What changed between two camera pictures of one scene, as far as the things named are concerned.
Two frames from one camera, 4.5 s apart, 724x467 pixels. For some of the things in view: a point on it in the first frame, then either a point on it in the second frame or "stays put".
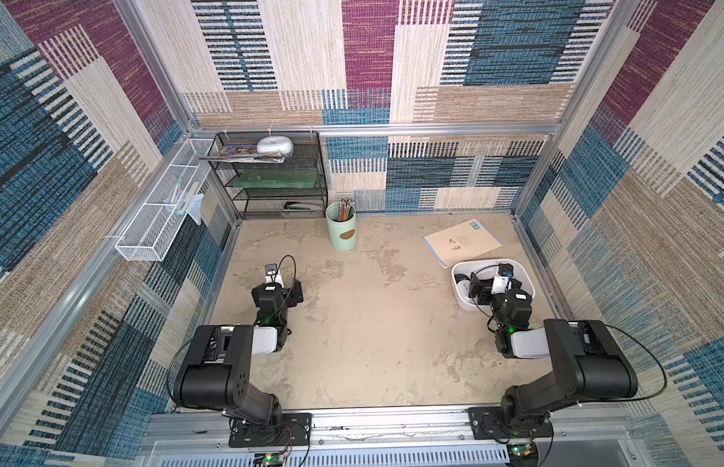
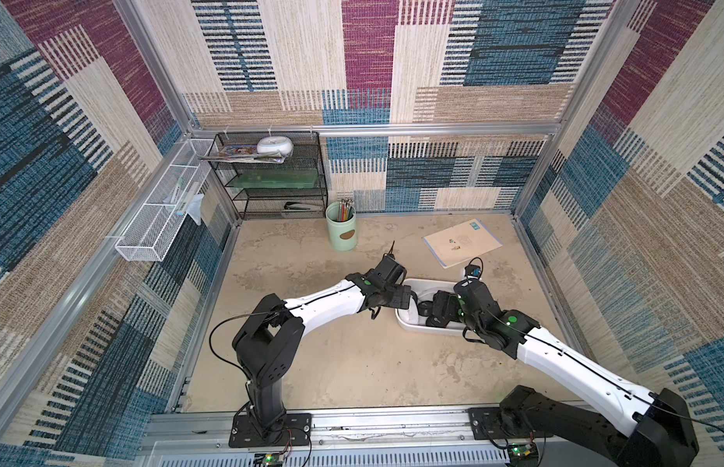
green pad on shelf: [276, 179] stays put
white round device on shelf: [275, 144] stays put
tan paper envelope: [461, 242] stays put
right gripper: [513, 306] to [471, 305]
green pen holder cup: [342, 221] stays put
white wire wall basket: [150, 233] stays put
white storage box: [472, 280] to [424, 290]
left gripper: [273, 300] to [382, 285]
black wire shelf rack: [272, 174] stays put
